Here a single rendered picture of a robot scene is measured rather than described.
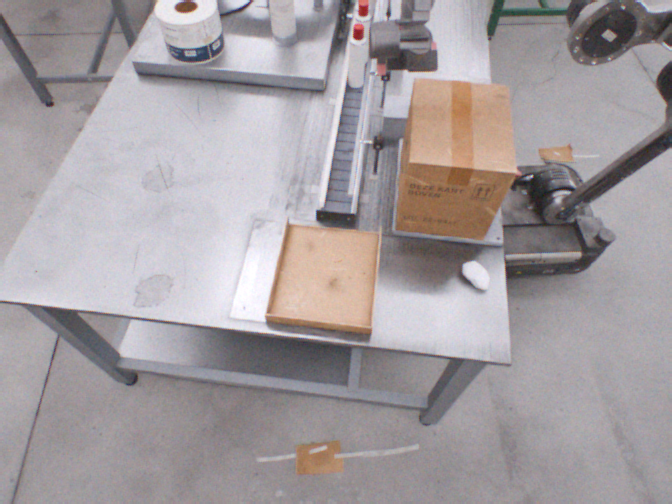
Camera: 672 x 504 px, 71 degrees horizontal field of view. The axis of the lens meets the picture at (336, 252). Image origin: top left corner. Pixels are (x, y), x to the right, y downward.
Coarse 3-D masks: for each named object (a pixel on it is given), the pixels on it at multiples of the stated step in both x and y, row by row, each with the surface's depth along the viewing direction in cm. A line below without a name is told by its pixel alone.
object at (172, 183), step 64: (384, 0) 193; (448, 0) 193; (128, 64) 169; (448, 64) 171; (128, 128) 151; (192, 128) 152; (256, 128) 152; (320, 128) 152; (64, 192) 137; (128, 192) 137; (192, 192) 137; (256, 192) 138; (384, 192) 138; (64, 256) 125; (128, 256) 125; (192, 256) 126; (256, 256) 126; (384, 256) 126; (448, 256) 127; (192, 320) 116; (256, 320) 116; (384, 320) 116; (448, 320) 116
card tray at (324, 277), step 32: (288, 224) 130; (288, 256) 125; (320, 256) 126; (352, 256) 126; (288, 288) 120; (320, 288) 120; (352, 288) 120; (288, 320) 113; (320, 320) 112; (352, 320) 116
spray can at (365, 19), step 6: (360, 6) 146; (366, 6) 145; (360, 12) 147; (366, 12) 147; (360, 18) 148; (366, 18) 148; (366, 24) 149; (366, 30) 151; (366, 36) 153; (366, 42) 155; (366, 48) 157; (366, 54) 159; (366, 60) 161
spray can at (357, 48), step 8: (360, 24) 140; (360, 32) 139; (352, 40) 142; (360, 40) 142; (352, 48) 143; (360, 48) 143; (352, 56) 146; (360, 56) 145; (352, 64) 148; (360, 64) 148; (352, 72) 150; (360, 72) 150; (352, 80) 153; (360, 80) 153; (352, 88) 155
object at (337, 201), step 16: (352, 96) 153; (352, 112) 149; (352, 128) 145; (336, 144) 142; (352, 144) 142; (336, 160) 138; (352, 160) 138; (336, 176) 135; (336, 192) 132; (336, 208) 129
